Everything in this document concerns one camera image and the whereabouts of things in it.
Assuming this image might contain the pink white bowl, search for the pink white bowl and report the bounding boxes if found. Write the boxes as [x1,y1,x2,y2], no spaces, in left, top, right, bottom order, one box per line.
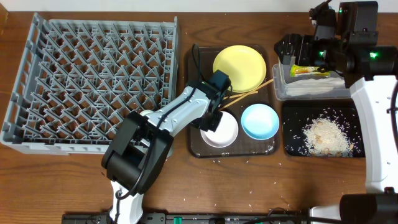
[200,111,239,148]

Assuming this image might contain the yellow green snack wrapper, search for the yellow green snack wrapper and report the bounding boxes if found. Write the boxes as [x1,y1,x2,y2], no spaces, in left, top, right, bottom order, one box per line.
[290,65,331,77]

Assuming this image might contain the white napkin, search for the white napkin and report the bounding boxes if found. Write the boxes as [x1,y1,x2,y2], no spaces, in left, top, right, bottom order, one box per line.
[286,77,345,96]

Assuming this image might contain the light blue bowl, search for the light blue bowl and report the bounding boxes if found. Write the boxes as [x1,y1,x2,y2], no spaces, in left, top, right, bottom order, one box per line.
[241,104,279,141]

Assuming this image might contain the pile of rice waste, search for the pile of rice waste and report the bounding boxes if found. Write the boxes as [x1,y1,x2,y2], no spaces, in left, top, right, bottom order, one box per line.
[284,107,364,157]

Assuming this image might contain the white paper cup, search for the white paper cup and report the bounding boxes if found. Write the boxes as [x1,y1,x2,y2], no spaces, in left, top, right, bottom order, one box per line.
[140,110,153,116]

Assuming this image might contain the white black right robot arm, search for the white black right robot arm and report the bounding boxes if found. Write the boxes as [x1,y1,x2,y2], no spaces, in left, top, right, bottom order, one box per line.
[274,1,397,223]

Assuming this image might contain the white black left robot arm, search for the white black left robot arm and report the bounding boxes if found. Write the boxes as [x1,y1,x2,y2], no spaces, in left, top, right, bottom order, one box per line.
[101,70,231,223]

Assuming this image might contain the clear plastic waste bin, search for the clear plastic waste bin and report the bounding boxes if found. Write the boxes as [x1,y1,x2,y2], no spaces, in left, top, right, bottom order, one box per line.
[272,62,350,101]

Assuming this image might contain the black waste tray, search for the black waste tray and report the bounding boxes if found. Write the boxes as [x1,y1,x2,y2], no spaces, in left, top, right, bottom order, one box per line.
[281,100,366,158]

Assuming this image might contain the grey plastic dishwasher rack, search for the grey plastic dishwasher rack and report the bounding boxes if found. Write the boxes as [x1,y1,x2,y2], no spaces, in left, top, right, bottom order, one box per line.
[1,14,180,155]

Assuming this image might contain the lower wooden chopstick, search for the lower wooden chopstick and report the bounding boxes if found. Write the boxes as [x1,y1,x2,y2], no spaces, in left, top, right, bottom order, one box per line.
[220,79,274,110]

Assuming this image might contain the wooden chopstick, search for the wooden chopstick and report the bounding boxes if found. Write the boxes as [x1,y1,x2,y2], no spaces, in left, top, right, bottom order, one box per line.
[223,90,258,100]
[220,79,274,110]

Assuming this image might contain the dark brown serving tray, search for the dark brown serving tray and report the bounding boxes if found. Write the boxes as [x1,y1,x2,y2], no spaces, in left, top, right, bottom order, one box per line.
[184,45,281,159]

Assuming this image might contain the upper wooden chopstick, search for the upper wooden chopstick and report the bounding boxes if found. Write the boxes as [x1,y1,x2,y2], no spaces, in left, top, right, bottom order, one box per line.
[223,90,258,100]

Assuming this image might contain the yellow round plate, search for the yellow round plate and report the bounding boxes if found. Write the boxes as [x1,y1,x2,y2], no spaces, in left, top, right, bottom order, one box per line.
[213,45,267,93]

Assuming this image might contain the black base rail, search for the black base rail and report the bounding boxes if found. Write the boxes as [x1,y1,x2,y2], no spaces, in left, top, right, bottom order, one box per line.
[61,213,294,224]

